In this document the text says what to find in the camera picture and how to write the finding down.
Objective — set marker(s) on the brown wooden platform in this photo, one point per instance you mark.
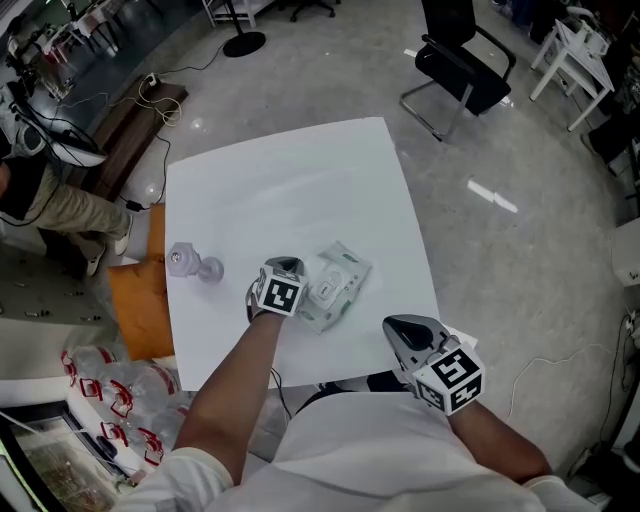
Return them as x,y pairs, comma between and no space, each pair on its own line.
125,140

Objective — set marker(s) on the white wet wipe pack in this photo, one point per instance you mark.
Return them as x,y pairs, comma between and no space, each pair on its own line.
345,285

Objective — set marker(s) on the white metal shelf rack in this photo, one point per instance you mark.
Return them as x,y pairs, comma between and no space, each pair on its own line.
235,12

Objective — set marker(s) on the black swivel chair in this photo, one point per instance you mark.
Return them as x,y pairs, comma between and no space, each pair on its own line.
312,7

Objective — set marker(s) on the white side table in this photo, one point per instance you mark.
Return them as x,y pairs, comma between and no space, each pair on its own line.
585,60

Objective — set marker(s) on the white power strip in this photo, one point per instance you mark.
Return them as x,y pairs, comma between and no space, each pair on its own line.
150,79

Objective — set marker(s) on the black cantilever office chair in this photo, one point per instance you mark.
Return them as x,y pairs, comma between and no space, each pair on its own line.
465,75

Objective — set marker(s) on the person's white shirt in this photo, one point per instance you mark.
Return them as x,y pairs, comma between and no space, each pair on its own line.
370,455

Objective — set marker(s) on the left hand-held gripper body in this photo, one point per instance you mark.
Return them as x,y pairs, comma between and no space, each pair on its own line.
280,295

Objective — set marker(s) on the person's left forearm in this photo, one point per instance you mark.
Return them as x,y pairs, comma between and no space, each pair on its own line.
225,400

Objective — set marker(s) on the black round-base floor stand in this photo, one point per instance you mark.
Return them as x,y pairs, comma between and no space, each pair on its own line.
243,44

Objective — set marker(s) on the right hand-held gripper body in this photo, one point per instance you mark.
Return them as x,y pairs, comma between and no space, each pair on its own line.
450,380

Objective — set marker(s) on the person's right forearm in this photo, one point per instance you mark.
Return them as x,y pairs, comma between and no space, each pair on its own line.
495,445

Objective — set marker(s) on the small orange cushion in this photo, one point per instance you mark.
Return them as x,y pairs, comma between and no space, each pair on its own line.
157,230

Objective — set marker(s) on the black framed glass tank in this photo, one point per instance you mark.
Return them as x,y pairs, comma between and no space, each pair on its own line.
55,465

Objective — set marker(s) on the white cardboard box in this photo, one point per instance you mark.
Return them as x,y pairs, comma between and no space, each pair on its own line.
627,255

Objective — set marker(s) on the pack of clear water bottles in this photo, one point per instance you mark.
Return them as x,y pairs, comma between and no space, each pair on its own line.
130,395

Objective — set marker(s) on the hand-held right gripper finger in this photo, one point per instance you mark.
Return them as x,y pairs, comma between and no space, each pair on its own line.
422,322
396,345

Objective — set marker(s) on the large orange cushion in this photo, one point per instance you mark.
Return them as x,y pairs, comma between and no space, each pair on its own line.
140,310

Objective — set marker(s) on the black power adapter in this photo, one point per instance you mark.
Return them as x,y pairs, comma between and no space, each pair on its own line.
134,205

